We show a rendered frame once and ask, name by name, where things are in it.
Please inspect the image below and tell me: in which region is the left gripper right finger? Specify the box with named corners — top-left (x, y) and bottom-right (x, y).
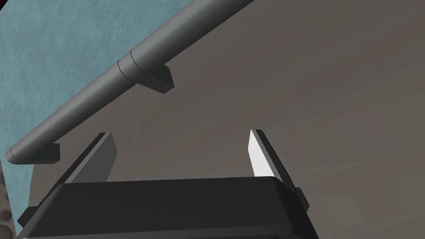
top-left (247, 129), bottom-right (297, 190)

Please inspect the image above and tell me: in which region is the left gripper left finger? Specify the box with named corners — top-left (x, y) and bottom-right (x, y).
top-left (56, 132), bottom-right (118, 185)

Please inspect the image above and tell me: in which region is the grey bar handle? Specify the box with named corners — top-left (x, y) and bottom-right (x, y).
top-left (5, 0), bottom-right (256, 166)

